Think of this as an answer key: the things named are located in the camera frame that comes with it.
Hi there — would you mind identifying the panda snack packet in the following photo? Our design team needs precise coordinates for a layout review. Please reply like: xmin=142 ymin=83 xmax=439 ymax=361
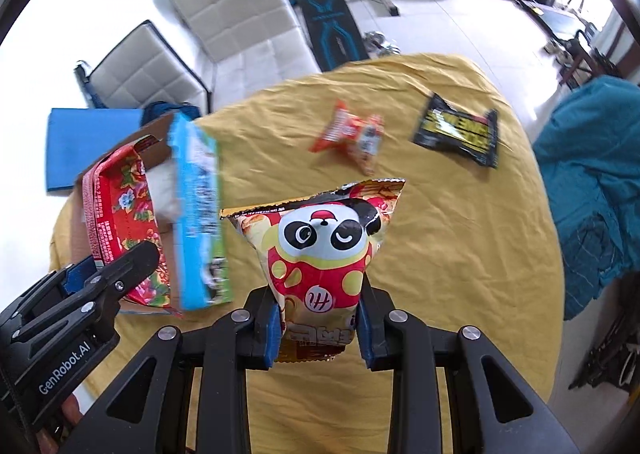
xmin=220 ymin=179 xmax=406 ymax=363

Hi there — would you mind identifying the teal blanket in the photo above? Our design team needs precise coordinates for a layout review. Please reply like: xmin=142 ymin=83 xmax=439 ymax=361
xmin=533 ymin=76 xmax=639 ymax=319

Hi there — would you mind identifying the dark blue knitted cloth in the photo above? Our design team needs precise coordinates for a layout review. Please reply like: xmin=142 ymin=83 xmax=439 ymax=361
xmin=140 ymin=100 xmax=201 ymax=127

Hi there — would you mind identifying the chrome dumbbell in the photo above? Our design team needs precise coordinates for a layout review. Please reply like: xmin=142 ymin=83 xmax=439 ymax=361
xmin=362 ymin=31 xmax=401 ymax=57

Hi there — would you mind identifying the right white padded chair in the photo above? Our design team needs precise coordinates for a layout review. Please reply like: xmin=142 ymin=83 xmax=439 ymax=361
xmin=169 ymin=0 xmax=320 ymax=110

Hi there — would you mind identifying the open cardboard box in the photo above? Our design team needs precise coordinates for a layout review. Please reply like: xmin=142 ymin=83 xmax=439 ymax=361
xmin=68 ymin=110 xmax=236 ymax=317

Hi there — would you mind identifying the black treadmill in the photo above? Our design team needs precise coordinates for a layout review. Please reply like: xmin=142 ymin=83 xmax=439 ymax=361
xmin=516 ymin=0 xmax=598 ymax=42

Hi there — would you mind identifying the person hand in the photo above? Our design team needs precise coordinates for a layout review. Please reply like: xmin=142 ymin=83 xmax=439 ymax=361
xmin=36 ymin=393 xmax=84 ymax=454

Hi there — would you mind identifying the dark wooden chair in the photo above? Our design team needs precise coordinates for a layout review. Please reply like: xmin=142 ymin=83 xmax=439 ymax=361
xmin=559 ymin=26 xmax=639 ymax=90

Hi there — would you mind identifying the orange snack packet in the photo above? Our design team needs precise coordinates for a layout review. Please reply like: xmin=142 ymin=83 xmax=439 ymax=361
xmin=309 ymin=100 xmax=384 ymax=175

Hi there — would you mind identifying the left white padded chair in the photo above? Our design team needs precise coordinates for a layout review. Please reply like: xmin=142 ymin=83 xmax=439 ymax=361
xmin=74 ymin=20 xmax=210 ymax=115

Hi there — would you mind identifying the white padded chair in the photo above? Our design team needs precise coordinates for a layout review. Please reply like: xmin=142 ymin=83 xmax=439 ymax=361
xmin=169 ymin=0 xmax=320 ymax=110
xmin=74 ymin=20 xmax=210 ymax=115

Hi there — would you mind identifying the red snack packet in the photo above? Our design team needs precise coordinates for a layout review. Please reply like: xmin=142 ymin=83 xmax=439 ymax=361
xmin=81 ymin=135 xmax=171 ymax=314

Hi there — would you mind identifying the blue foam mat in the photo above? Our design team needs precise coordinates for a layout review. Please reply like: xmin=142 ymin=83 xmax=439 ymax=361
xmin=46 ymin=108 xmax=142 ymax=193

